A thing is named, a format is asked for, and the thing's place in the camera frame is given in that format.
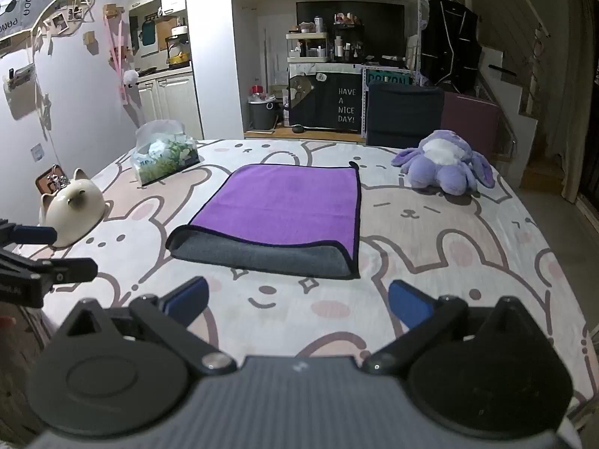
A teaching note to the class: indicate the tissue box with leaf print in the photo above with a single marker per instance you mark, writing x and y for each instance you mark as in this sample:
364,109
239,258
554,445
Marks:
164,156

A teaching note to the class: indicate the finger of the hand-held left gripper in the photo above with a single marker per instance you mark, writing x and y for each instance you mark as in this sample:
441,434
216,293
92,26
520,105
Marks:
35,234
70,270

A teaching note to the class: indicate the yellow pot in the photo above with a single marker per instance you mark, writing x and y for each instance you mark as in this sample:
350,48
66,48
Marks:
178,58

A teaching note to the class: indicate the black printed cloth banner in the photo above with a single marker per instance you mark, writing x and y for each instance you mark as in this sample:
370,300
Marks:
327,103

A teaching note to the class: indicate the small tray with metal rings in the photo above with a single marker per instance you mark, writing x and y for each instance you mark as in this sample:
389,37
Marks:
50,180

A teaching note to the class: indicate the grey trash bin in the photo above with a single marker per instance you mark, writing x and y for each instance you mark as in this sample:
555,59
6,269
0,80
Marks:
263,112

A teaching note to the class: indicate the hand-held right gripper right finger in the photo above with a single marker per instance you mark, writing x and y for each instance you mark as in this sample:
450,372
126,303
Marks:
408,300

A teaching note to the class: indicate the maroon cushioned board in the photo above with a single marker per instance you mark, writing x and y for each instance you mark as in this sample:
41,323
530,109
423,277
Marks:
470,124

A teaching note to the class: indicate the purple plush bunny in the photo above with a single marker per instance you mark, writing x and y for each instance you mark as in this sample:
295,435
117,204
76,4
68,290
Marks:
442,161

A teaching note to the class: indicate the white kitchen cabinet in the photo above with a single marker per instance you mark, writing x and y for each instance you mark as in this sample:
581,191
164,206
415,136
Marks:
166,103

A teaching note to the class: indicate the dark blue chair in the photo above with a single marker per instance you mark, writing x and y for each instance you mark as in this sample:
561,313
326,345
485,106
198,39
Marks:
405,112

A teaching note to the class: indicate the white tiered storage rack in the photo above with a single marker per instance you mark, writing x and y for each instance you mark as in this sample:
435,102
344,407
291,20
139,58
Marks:
309,46

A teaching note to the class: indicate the black jacket with white trim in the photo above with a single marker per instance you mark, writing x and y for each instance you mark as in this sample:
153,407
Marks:
449,42

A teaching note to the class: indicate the cream cat-shaped ceramic figure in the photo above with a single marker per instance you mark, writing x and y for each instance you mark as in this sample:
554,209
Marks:
72,208

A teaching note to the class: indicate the purple and grey towel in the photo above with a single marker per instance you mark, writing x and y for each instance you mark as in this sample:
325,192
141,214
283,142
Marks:
281,210

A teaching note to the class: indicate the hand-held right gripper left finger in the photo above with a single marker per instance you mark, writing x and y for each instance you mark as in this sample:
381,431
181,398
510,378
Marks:
187,295

